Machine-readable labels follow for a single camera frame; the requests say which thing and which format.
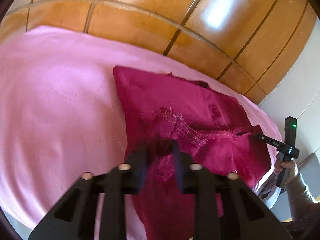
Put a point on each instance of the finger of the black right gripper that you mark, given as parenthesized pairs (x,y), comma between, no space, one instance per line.
(261,137)

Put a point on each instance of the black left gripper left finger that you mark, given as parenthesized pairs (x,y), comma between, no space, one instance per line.
(95,200)

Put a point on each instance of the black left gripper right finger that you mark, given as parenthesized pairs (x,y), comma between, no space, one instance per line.
(224,207)

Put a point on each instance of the magenta small garment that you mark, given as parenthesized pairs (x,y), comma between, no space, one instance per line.
(212,127)

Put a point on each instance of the person's right hand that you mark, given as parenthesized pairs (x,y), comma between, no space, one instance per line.
(289,166)

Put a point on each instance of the wooden panelled wardrobe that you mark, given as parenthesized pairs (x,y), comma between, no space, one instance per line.
(247,45)

